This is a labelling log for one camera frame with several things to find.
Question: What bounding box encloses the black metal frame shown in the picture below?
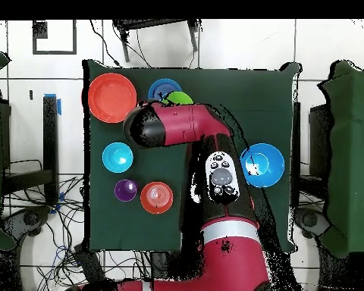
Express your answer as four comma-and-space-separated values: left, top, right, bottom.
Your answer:
0, 95, 60, 207
291, 101, 334, 210

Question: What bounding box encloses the blue tape strip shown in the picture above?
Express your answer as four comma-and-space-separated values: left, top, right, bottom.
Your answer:
44, 92, 62, 117

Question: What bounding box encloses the floor cable bundle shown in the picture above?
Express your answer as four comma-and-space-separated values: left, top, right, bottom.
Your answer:
2, 175, 86, 291

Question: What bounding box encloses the green ribbed bowl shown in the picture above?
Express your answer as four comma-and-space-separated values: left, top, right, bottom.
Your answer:
162, 91, 194, 106

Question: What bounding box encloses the purple cup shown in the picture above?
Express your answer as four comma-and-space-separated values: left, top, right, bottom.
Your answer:
114, 178, 139, 203

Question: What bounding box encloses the medium blue bowl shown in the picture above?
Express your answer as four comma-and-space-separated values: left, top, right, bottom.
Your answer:
147, 77, 183, 102

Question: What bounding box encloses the black metal stand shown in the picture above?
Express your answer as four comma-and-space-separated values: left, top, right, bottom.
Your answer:
112, 19, 202, 64

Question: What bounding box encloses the dark green tablecloth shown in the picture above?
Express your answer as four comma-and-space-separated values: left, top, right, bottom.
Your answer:
82, 58, 301, 254

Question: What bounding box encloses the light blue ribbed bowl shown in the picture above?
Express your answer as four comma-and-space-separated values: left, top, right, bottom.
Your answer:
102, 142, 134, 174

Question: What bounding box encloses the small orange bowl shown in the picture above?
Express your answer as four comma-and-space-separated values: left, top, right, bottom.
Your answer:
140, 181, 174, 215

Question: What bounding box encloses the black floor box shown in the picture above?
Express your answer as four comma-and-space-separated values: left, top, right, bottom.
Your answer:
73, 243, 106, 284

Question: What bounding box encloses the dark grey pedestal foot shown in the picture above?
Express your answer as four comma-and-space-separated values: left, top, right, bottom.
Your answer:
293, 207, 331, 239
1, 205, 52, 240

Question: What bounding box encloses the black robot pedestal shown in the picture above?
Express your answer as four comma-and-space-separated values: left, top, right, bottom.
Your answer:
149, 250, 171, 280

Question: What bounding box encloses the large orange bowl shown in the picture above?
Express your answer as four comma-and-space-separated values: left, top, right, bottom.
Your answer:
87, 72, 138, 124

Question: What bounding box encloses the large blue bowl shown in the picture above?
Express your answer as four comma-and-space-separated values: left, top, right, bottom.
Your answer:
239, 142, 286, 189

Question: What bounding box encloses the black floor cable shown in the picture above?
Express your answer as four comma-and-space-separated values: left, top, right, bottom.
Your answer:
89, 19, 122, 67

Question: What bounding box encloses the black square floor frame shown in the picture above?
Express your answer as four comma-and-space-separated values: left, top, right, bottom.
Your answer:
32, 19, 77, 56

